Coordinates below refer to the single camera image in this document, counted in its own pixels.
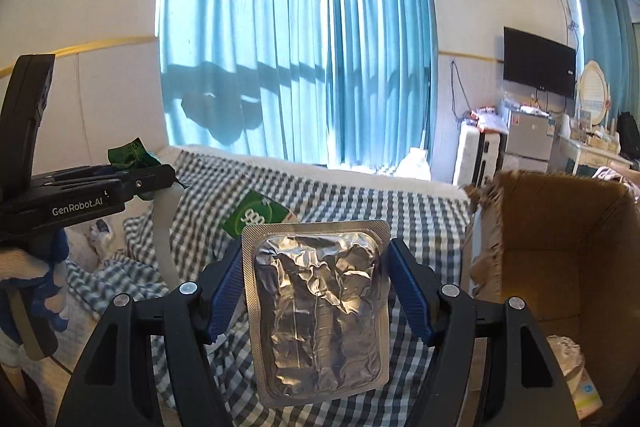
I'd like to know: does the checkered blanket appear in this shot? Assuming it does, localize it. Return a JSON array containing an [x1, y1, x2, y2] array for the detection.
[[65, 147, 473, 427]]

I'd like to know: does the white dressing table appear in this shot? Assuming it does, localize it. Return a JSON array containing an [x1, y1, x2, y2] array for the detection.
[[557, 134, 636, 178]]

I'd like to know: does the black wall television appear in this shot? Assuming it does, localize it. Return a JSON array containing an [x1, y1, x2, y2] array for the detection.
[[502, 27, 577, 98]]

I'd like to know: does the person's left hand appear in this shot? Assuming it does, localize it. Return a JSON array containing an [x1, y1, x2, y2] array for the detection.
[[0, 227, 71, 348]]

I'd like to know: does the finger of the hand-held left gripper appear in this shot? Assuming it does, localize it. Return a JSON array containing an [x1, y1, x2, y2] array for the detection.
[[31, 163, 177, 188], [119, 176, 178, 204]]

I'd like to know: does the white suitcase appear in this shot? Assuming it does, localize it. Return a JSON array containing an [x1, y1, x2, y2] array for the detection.
[[452, 124, 503, 188]]

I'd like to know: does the green medicine box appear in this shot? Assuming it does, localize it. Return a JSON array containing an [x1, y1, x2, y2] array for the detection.
[[220, 189, 301, 240]]

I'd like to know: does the white oval mirror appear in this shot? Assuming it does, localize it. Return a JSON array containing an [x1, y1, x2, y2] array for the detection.
[[577, 61, 611, 128]]

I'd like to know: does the brown cardboard box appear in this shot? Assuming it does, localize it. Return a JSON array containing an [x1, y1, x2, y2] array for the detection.
[[460, 169, 640, 427]]

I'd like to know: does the dark wall cable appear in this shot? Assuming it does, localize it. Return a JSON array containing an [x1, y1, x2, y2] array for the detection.
[[450, 59, 471, 122]]

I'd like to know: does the silver foil blister pack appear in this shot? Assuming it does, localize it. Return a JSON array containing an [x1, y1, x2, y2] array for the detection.
[[241, 220, 392, 409]]

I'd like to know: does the black backpack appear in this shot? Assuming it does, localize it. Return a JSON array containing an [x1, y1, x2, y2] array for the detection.
[[616, 111, 640, 152]]

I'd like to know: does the silver mini fridge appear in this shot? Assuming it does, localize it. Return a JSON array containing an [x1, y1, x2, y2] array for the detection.
[[505, 109, 556, 172]]

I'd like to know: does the white printed plastic bag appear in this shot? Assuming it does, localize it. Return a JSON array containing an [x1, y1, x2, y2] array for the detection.
[[85, 217, 126, 258]]

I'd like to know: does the white tissue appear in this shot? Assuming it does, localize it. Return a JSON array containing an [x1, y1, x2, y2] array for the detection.
[[545, 334, 586, 375]]

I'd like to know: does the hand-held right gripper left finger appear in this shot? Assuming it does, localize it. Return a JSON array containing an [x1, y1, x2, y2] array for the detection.
[[72, 237, 246, 427]]

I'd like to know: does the red and white bags pile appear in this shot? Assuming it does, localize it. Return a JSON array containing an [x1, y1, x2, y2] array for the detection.
[[462, 104, 507, 130]]

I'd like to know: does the dark green packet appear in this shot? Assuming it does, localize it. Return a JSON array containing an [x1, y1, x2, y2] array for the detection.
[[107, 138, 162, 168]]

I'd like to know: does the clear plastic bag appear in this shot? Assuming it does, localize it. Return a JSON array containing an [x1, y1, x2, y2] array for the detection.
[[395, 148, 433, 180]]

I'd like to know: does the teal window curtain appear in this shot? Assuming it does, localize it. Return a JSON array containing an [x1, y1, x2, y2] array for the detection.
[[157, 0, 331, 168], [325, 0, 440, 170], [565, 0, 640, 108]]

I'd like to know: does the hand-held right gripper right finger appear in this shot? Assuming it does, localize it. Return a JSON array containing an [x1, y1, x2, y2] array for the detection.
[[387, 237, 583, 427]]

